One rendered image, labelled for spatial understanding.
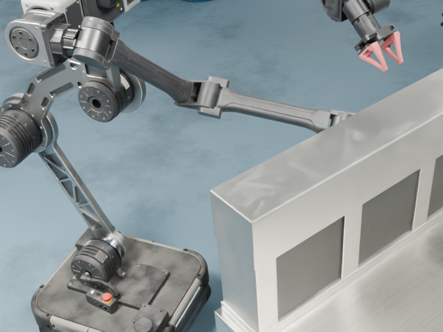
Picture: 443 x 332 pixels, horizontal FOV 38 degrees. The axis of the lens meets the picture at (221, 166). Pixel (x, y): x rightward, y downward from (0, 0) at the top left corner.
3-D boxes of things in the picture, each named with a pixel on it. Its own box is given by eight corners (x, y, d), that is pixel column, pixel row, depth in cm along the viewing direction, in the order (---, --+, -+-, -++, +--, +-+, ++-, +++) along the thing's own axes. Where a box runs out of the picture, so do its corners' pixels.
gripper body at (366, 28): (356, 53, 168) (341, 30, 169) (383, 41, 173) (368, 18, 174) (369, 41, 162) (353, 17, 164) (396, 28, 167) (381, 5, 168)
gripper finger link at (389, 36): (381, 75, 169) (362, 46, 170) (399, 66, 172) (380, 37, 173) (396, 62, 163) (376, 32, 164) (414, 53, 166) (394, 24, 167)
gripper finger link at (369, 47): (373, 80, 167) (353, 50, 168) (391, 70, 170) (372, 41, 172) (387, 67, 161) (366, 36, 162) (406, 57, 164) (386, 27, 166)
